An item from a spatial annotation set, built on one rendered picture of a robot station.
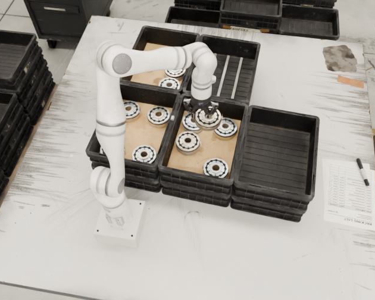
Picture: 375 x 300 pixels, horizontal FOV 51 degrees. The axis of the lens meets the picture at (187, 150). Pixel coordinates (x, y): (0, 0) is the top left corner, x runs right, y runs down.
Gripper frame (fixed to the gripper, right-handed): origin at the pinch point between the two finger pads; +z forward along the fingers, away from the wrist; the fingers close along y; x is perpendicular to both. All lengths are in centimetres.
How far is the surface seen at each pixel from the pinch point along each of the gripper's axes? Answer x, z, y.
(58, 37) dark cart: 127, 88, -129
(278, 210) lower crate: -24.3, 23.5, 36.3
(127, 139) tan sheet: -3.8, 18.3, -30.9
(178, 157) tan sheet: -9.4, 17.9, -7.5
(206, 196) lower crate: -22.2, 24.5, 6.7
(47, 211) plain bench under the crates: -37, 31, -59
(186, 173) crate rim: -22.4, 7.7, -2.0
